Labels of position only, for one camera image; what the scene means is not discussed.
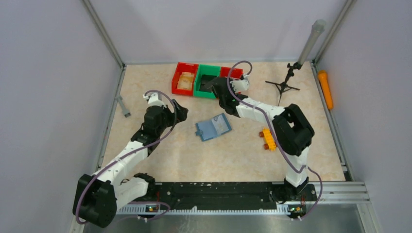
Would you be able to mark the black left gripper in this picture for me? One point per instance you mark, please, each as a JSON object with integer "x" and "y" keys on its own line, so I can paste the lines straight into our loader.
{"x": 181, "y": 112}

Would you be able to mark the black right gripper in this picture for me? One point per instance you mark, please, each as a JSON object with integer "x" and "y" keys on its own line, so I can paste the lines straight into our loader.
{"x": 213, "y": 91}

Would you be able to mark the teal card holder wallet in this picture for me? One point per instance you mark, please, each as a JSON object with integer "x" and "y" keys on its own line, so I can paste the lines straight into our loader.
{"x": 206, "y": 131}

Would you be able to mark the white VIP card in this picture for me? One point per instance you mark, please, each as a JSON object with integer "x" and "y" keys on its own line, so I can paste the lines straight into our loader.
{"x": 220, "y": 124}

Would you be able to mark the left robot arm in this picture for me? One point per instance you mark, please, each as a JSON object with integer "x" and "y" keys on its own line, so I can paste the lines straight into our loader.
{"x": 119, "y": 173}

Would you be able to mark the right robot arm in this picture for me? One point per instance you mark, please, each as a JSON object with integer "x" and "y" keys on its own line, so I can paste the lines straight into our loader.
{"x": 288, "y": 126}

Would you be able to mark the green plastic bin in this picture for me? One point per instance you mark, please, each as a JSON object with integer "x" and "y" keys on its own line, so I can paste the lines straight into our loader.
{"x": 205, "y": 74}

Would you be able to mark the red bin with orange items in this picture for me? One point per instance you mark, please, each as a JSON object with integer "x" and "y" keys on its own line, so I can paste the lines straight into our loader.
{"x": 183, "y": 79}

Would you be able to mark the red bin with clear bags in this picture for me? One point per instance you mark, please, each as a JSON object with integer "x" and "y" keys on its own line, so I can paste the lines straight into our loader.
{"x": 236, "y": 72}

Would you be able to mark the black mini tripod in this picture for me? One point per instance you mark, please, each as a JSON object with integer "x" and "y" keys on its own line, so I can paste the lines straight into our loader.
{"x": 283, "y": 86}

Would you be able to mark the orange flashlight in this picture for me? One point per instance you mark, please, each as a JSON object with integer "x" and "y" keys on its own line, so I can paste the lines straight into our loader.
{"x": 322, "y": 78}

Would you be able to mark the grey cylinder on tripod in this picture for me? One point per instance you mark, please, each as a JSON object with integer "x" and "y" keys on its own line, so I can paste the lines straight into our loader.
{"x": 316, "y": 30}

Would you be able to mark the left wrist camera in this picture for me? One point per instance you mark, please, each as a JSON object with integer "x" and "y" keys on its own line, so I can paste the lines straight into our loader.
{"x": 154, "y": 99}

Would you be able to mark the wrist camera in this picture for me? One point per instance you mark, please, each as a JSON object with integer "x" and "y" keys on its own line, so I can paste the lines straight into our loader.
{"x": 154, "y": 99}
{"x": 239, "y": 85}

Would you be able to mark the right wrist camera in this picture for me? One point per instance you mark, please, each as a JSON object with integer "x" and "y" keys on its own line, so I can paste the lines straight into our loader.
{"x": 239, "y": 85}

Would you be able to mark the grey bracket tool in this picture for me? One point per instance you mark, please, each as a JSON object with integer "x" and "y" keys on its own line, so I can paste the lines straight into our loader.
{"x": 125, "y": 110}

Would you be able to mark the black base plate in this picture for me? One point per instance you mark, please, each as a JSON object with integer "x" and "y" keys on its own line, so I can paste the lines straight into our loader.
{"x": 227, "y": 195}

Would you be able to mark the aluminium frame rail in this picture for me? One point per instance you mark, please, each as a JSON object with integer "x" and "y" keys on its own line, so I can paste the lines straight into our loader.
{"x": 335, "y": 194}

